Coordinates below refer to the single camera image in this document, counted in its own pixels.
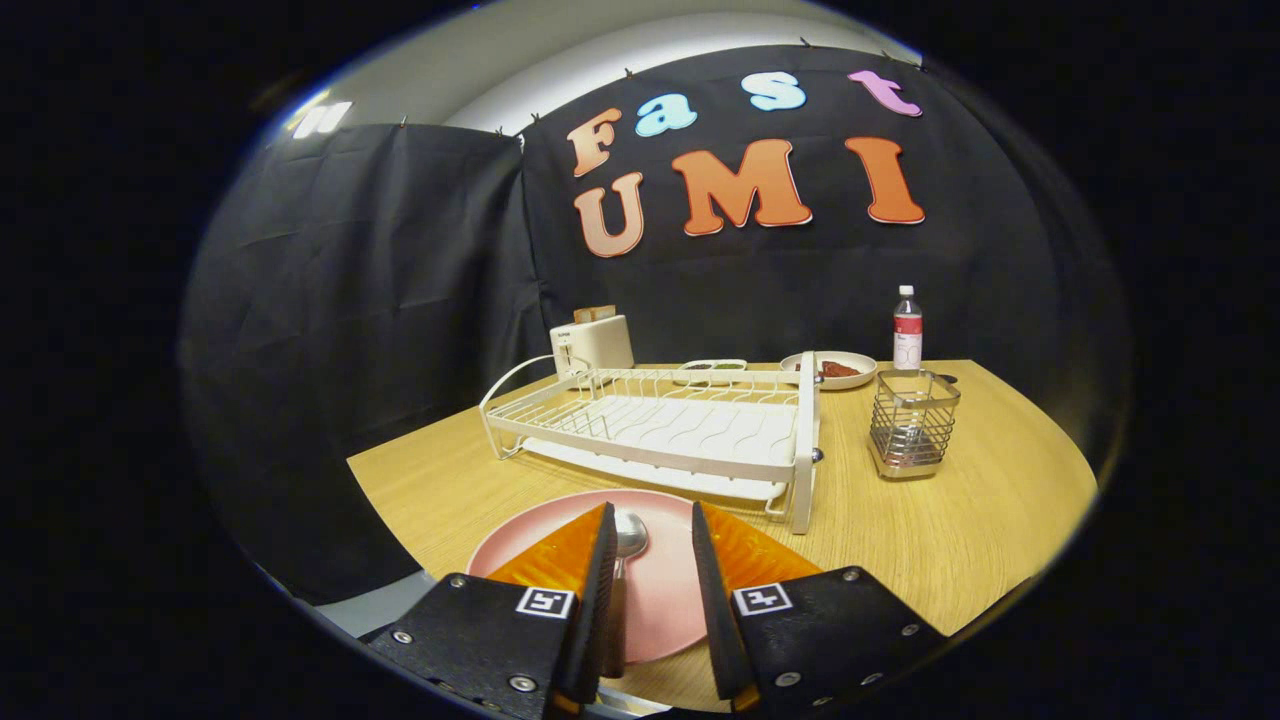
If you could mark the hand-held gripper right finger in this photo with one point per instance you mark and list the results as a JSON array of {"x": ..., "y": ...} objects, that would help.
[{"x": 722, "y": 630}]

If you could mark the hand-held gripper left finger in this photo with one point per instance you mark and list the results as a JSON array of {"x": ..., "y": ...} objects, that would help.
[{"x": 590, "y": 620}]

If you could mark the pink plate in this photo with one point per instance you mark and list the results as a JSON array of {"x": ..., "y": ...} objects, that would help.
[{"x": 660, "y": 590}]

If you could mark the white divided dish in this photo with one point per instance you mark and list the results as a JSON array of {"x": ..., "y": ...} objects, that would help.
[{"x": 680, "y": 378}]

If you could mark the cream round plate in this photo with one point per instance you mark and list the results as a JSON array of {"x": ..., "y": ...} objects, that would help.
[{"x": 850, "y": 381}]

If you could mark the white toaster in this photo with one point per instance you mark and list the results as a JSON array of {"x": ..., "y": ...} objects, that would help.
[{"x": 600, "y": 345}]

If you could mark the brown meat piece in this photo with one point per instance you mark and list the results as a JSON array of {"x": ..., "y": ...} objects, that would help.
[{"x": 840, "y": 369}]

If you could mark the clear bottle with red label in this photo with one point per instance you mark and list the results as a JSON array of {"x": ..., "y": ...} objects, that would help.
[{"x": 907, "y": 340}]

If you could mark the ceiling light panel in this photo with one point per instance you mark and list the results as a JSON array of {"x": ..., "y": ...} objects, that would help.
[{"x": 322, "y": 120}]

